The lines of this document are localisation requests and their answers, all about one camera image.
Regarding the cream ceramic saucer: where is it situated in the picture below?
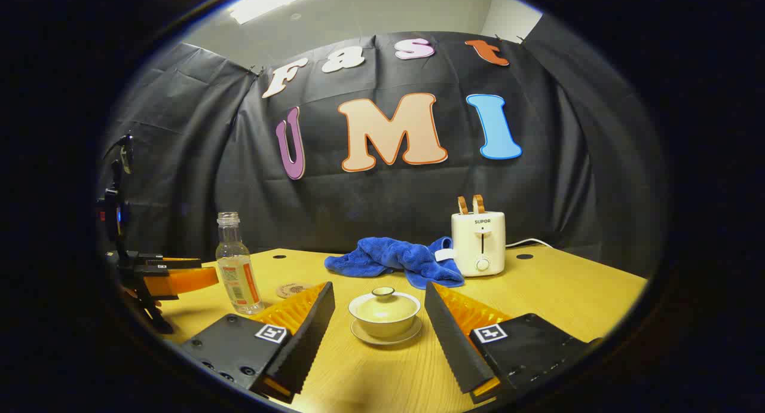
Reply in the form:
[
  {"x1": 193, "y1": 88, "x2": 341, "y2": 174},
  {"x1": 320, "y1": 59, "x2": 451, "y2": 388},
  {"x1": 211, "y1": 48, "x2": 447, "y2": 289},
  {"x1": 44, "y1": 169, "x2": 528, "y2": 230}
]
[{"x1": 350, "y1": 317, "x2": 423, "y2": 347}]

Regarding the blue towel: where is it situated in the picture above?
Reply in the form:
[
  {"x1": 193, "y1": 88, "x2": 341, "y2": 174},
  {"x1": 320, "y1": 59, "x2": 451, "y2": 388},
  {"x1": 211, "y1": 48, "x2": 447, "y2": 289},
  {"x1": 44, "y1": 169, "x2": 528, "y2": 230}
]
[{"x1": 325, "y1": 237, "x2": 465, "y2": 290}]

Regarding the black backdrop cloth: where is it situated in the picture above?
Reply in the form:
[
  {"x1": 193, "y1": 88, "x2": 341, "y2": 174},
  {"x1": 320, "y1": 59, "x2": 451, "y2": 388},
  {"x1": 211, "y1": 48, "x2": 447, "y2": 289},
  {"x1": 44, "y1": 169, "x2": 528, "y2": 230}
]
[{"x1": 99, "y1": 30, "x2": 667, "y2": 279}]

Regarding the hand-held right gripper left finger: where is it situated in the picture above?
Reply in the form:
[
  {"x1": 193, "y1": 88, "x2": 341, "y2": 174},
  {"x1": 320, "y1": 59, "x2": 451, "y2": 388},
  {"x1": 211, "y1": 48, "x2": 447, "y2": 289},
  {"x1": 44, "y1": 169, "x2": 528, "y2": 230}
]
[{"x1": 179, "y1": 280, "x2": 336, "y2": 404}]

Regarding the clear plastic water bottle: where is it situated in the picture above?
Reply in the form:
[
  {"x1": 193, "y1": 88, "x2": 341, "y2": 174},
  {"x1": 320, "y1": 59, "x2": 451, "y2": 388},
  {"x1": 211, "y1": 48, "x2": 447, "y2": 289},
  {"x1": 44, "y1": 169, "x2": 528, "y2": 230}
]
[{"x1": 215, "y1": 212, "x2": 265, "y2": 316}]

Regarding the white toaster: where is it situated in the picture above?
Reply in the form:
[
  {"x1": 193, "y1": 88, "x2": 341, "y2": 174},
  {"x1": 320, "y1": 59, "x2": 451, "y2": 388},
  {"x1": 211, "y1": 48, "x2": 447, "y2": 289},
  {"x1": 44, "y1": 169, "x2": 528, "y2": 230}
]
[{"x1": 451, "y1": 212, "x2": 506, "y2": 277}]

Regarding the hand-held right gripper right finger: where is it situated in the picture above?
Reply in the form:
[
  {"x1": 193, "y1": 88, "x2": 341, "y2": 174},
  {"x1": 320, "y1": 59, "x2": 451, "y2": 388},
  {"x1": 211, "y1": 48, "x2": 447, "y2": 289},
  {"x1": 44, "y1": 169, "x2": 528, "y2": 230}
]
[{"x1": 423, "y1": 282, "x2": 604, "y2": 405}]

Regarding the cream ceramic teacup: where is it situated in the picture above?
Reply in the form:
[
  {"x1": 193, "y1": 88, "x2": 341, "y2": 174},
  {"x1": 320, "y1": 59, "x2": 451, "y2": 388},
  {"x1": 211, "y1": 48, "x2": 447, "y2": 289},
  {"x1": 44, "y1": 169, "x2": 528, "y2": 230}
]
[{"x1": 348, "y1": 299, "x2": 422, "y2": 339}]

